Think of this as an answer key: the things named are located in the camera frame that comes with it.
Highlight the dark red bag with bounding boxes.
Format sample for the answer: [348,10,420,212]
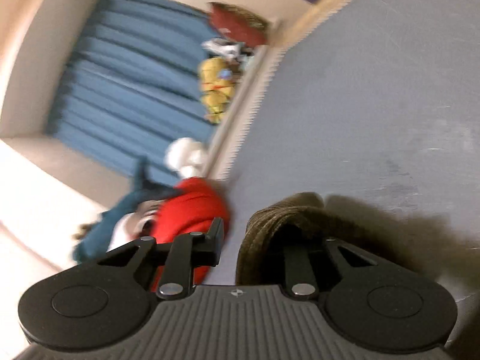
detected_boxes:
[209,2,269,48]

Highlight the white plush toy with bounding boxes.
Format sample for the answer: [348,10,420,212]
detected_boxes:
[164,137,208,179]

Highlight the red knit garment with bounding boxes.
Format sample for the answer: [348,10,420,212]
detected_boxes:
[149,176,231,293]

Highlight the teal garment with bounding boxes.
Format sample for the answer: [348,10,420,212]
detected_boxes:
[72,157,184,263]

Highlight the olive knit pants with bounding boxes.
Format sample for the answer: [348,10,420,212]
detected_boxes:
[234,191,480,290]

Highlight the yellow plush toy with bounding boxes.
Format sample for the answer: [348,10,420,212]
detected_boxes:
[199,57,237,125]

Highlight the blue window curtain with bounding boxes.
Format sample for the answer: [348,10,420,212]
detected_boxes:
[46,0,217,185]

